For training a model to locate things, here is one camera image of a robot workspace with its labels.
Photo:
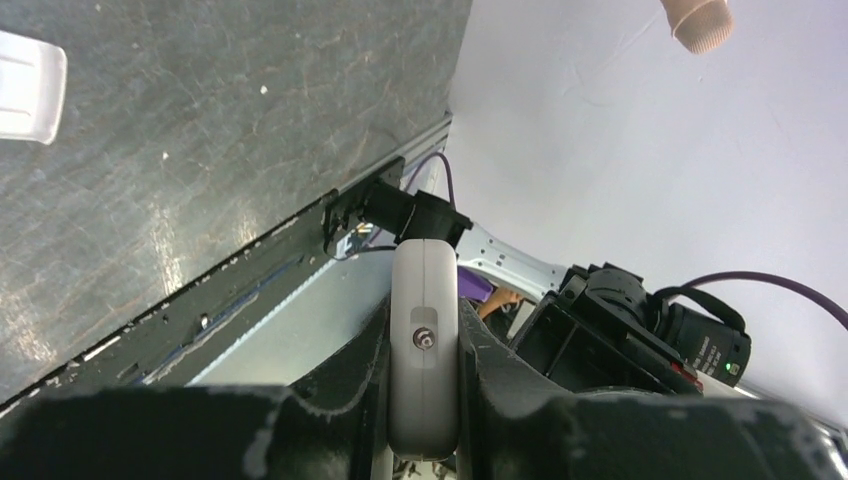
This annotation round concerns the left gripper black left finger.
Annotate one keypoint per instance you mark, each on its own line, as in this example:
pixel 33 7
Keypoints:
pixel 346 398

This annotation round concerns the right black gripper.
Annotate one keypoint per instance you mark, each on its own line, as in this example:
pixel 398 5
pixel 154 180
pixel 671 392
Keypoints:
pixel 582 343

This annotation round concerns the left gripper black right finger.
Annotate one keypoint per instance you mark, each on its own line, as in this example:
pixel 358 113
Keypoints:
pixel 502 401

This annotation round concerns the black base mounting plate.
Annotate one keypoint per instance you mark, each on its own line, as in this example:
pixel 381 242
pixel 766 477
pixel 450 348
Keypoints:
pixel 177 339

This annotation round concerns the black stand with pink disc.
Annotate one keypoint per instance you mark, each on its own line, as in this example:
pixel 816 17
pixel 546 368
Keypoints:
pixel 700 26

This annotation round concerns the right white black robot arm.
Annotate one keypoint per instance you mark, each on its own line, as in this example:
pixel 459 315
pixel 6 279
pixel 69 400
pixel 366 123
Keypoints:
pixel 708 334

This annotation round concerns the white battery cover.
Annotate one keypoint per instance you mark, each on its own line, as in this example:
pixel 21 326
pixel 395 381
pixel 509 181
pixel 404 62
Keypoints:
pixel 33 88

